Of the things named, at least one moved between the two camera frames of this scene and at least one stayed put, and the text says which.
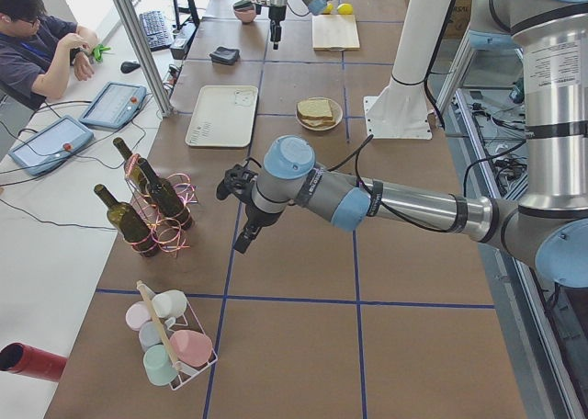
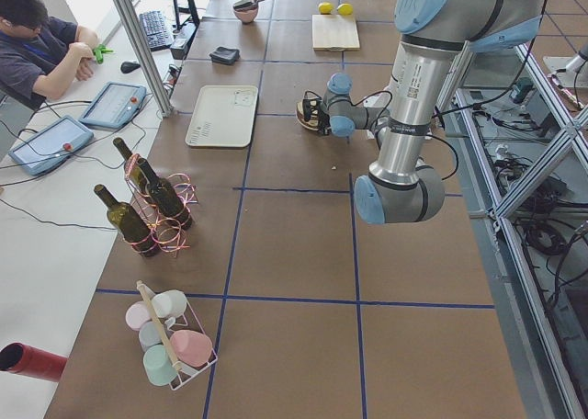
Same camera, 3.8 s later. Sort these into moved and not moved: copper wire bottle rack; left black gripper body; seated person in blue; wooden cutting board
Moved: left black gripper body
Not moved: copper wire bottle rack; wooden cutting board; seated person in blue
